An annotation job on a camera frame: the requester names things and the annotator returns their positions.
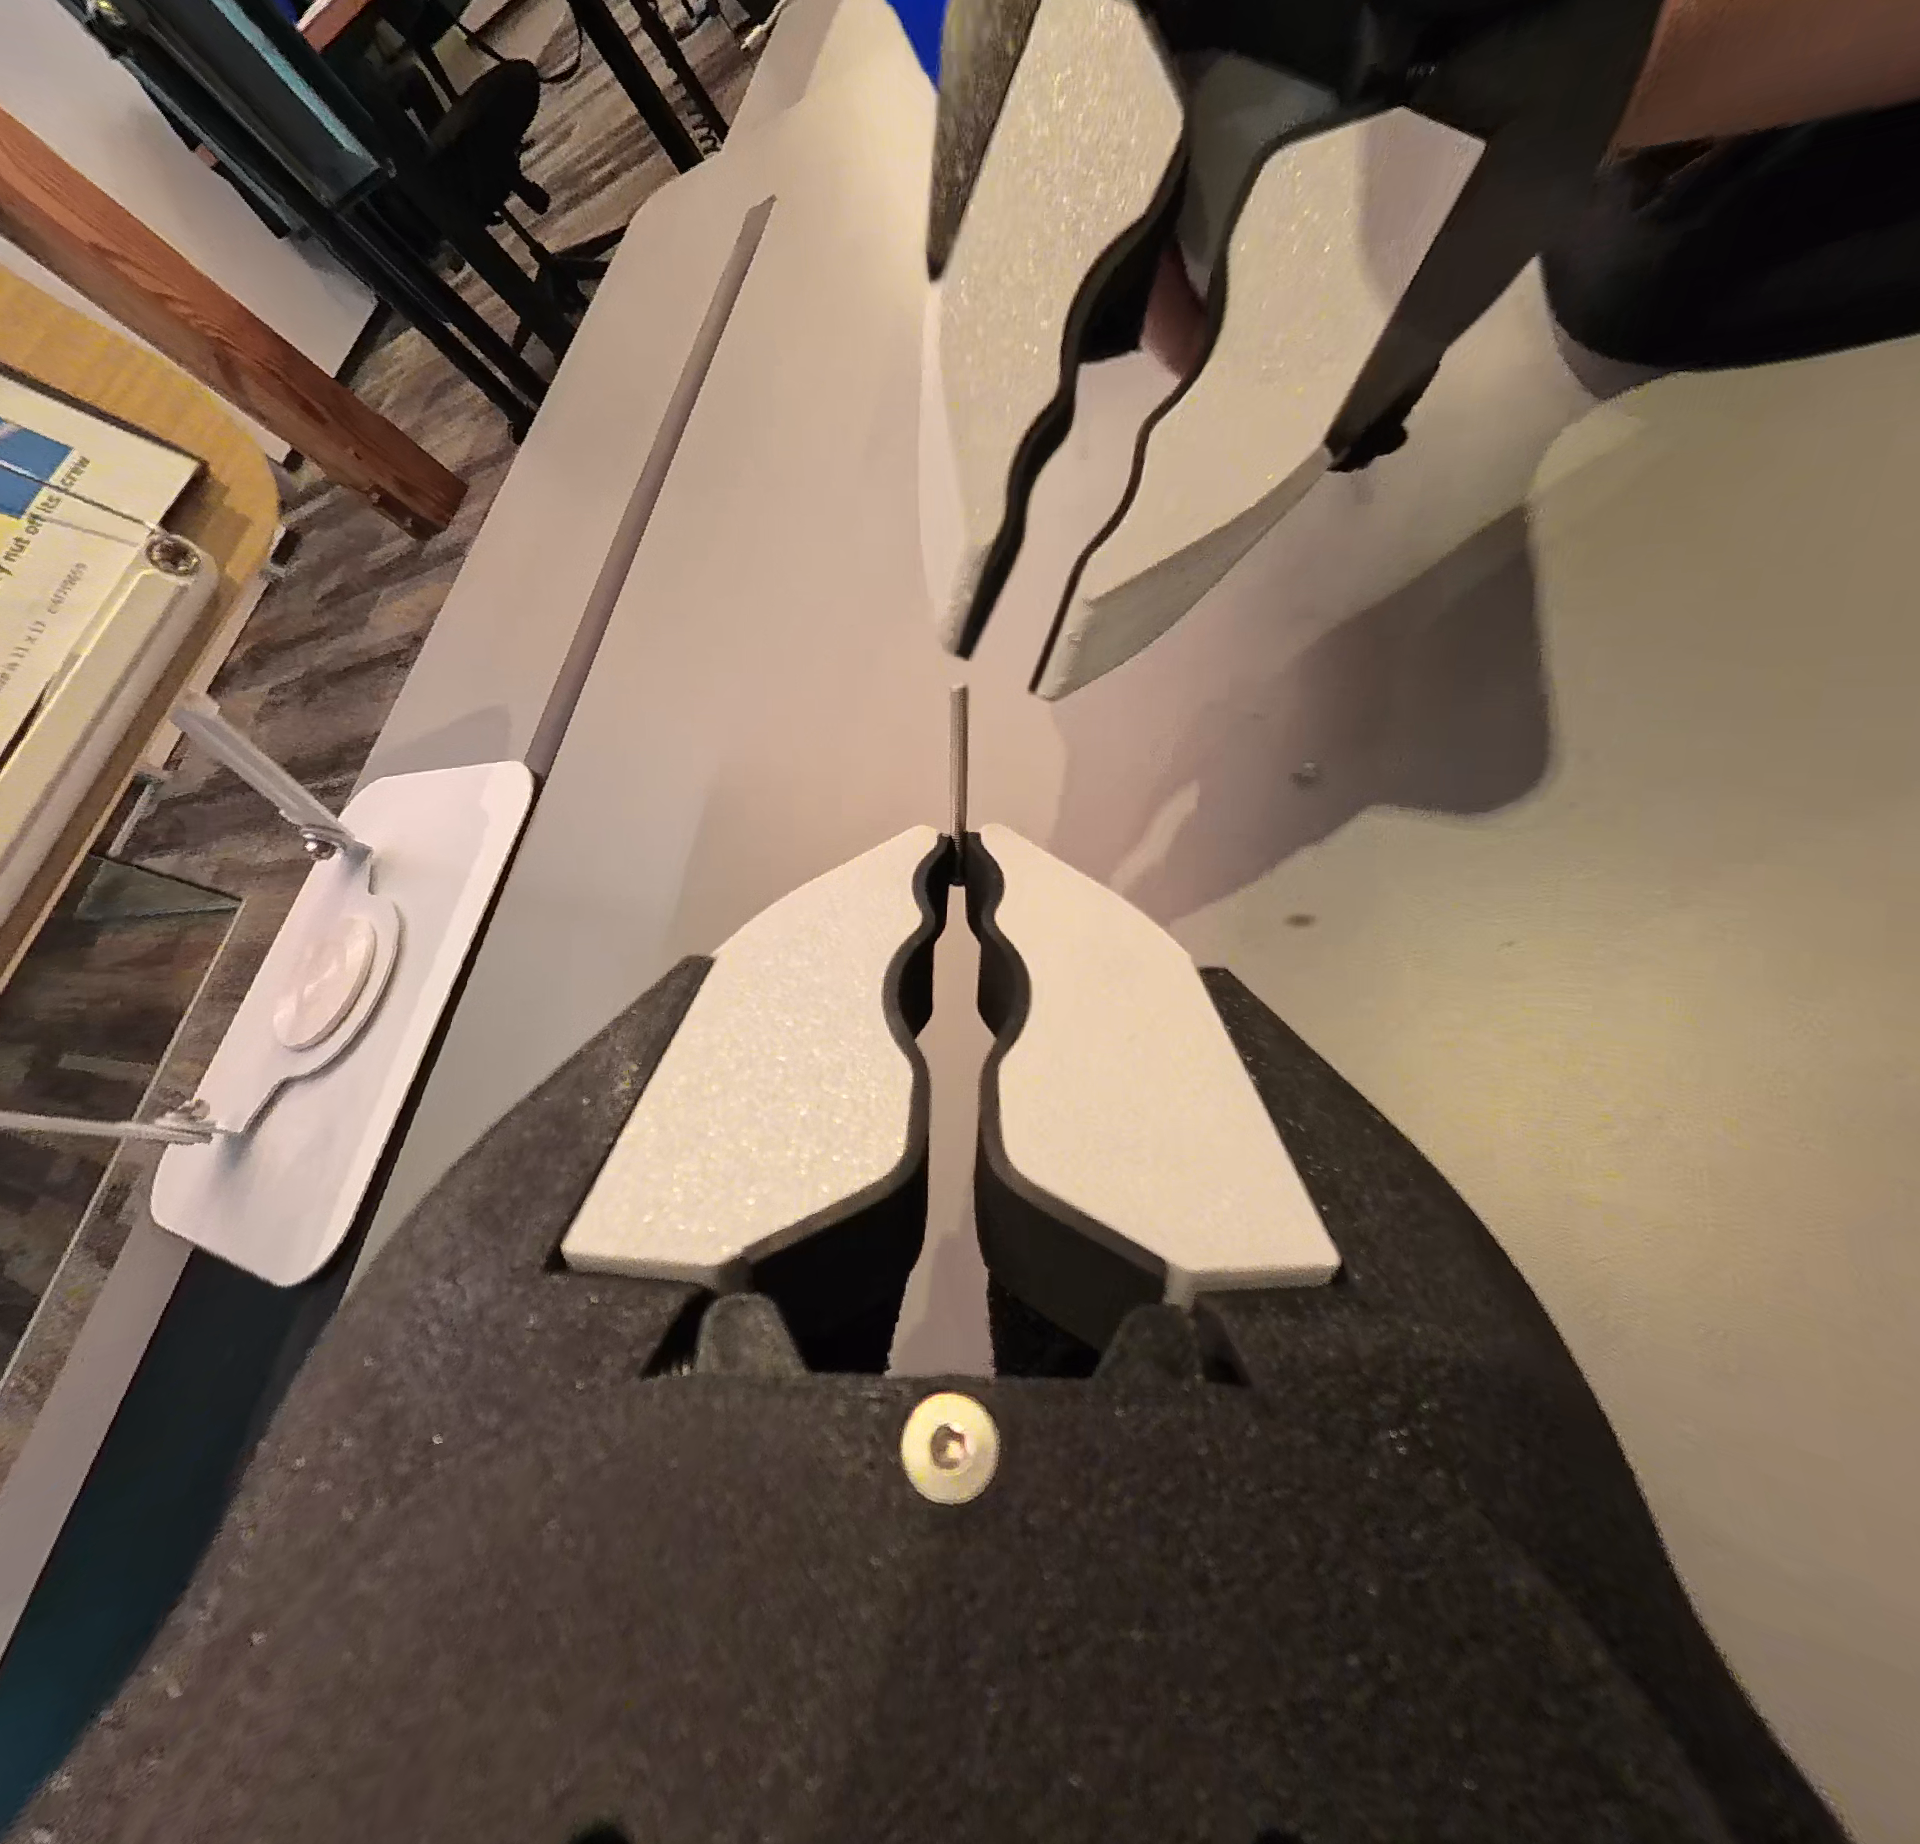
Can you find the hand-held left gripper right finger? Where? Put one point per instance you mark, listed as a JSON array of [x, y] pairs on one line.
[[1155, 1108]]

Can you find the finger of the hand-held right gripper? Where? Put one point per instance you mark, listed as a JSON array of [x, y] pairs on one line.
[[1035, 224], [1320, 300]]

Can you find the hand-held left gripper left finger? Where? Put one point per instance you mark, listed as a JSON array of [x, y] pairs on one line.
[[750, 1095]]

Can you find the long metal screw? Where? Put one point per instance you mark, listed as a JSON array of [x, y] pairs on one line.
[[954, 765]]

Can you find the person's right forearm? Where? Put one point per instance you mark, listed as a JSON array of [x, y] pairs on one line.
[[1801, 12]]

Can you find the person's right hand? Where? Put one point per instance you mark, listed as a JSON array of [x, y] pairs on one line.
[[1184, 316]]

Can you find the black wrist rest pad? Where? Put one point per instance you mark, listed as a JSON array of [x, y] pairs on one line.
[[1773, 252]]

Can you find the black office chair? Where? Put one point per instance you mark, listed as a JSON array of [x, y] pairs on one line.
[[481, 133]]

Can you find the monitor on floor stand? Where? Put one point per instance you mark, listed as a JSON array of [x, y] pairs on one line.
[[227, 104]]

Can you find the wooden instruction board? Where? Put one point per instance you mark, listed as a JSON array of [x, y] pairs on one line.
[[227, 466]]

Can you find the printed instruction sheet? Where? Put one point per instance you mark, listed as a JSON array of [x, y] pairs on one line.
[[61, 523]]

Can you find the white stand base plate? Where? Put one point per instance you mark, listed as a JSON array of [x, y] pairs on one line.
[[391, 972]]

